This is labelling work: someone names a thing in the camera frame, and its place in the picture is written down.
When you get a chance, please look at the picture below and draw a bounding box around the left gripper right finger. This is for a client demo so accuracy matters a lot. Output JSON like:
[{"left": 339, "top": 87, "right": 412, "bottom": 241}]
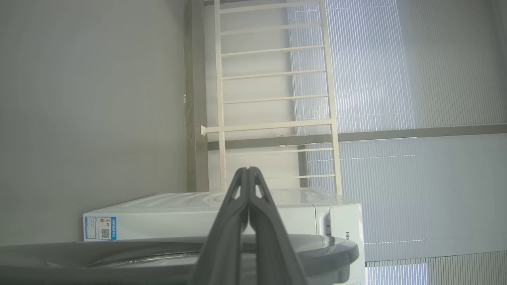
[{"left": 248, "top": 166, "right": 307, "bottom": 285}]

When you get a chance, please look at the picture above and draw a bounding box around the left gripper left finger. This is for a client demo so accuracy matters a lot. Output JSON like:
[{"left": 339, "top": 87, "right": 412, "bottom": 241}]
[{"left": 190, "top": 167, "right": 250, "bottom": 285}]

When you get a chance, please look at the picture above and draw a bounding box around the black round glass washer door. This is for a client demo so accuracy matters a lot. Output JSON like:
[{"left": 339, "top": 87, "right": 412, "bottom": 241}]
[{"left": 0, "top": 234, "right": 360, "bottom": 285}]

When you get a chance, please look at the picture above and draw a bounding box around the white front-load washing machine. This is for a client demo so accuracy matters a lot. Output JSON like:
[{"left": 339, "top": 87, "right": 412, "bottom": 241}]
[{"left": 83, "top": 187, "right": 365, "bottom": 285}]

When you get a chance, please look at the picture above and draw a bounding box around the white drying rack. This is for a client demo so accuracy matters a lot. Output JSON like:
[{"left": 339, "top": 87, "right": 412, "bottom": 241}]
[{"left": 201, "top": 0, "right": 343, "bottom": 196}]

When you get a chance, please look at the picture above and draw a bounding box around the blue energy label sticker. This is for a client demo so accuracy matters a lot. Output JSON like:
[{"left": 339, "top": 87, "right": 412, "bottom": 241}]
[{"left": 84, "top": 216, "right": 117, "bottom": 241}]

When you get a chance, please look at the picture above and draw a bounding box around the white window blind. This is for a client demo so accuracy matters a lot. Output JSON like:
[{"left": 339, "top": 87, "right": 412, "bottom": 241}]
[{"left": 287, "top": 0, "right": 507, "bottom": 134}]

